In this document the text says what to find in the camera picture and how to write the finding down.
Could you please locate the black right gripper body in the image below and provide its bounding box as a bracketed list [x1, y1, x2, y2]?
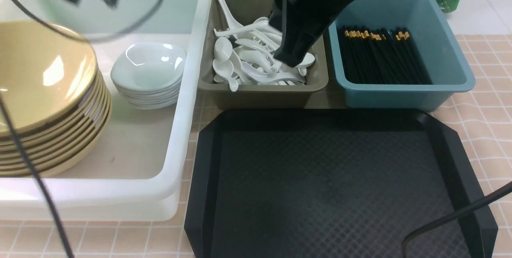
[269, 0, 354, 67]

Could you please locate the pile of white soup spoons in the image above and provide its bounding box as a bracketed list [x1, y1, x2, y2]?
[212, 0, 316, 92]

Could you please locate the black plastic serving tray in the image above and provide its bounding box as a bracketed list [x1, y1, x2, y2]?
[184, 109, 484, 258]

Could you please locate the bundle of black chopsticks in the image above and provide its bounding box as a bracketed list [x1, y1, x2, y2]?
[337, 26, 433, 85]

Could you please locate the stack of white sauce dishes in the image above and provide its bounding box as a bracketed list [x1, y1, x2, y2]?
[110, 42, 187, 109]

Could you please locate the blue plastic chopstick bin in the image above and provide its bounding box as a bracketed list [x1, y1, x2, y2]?
[328, 0, 476, 112]

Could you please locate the stack of yellow noodle bowls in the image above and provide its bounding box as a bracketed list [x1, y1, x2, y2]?
[0, 20, 112, 177]

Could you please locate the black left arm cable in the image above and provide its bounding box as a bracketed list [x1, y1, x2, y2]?
[0, 0, 166, 258]

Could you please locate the large white plastic bin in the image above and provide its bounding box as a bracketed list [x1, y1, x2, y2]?
[19, 0, 212, 221]

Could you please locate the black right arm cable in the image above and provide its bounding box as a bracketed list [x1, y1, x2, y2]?
[401, 182, 512, 258]

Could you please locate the brown plastic spoon bin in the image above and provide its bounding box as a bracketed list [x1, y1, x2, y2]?
[198, 0, 329, 109]

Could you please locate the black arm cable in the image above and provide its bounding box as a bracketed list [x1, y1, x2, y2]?
[0, 0, 166, 258]
[401, 182, 512, 258]

